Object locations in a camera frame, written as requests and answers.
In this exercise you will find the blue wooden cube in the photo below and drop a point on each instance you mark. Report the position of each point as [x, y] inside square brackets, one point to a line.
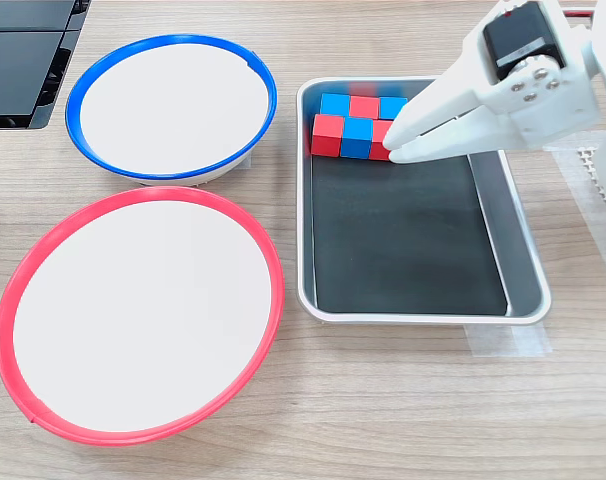
[335, 104]
[392, 107]
[357, 137]

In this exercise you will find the blue-rimmed white plate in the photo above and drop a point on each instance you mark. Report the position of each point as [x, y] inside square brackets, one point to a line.
[173, 110]

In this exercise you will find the clear tape strip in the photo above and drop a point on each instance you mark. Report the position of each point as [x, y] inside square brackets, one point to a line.
[508, 342]

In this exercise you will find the pale perforated base plate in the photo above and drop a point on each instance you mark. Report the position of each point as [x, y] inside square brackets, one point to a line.
[588, 155]

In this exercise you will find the steel tray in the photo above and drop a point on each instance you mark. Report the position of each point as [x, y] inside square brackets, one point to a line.
[518, 260]

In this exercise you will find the red wooden cube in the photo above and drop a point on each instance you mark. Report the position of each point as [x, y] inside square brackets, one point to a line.
[364, 106]
[327, 135]
[379, 142]

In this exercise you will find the black electronic device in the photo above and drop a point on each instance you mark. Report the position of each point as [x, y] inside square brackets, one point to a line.
[13, 70]

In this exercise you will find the black tray mat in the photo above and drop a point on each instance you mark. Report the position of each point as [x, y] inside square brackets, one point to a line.
[408, 240]

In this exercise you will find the red-rimmed white plate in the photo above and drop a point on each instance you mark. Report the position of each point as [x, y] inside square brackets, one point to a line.
[143, 315]

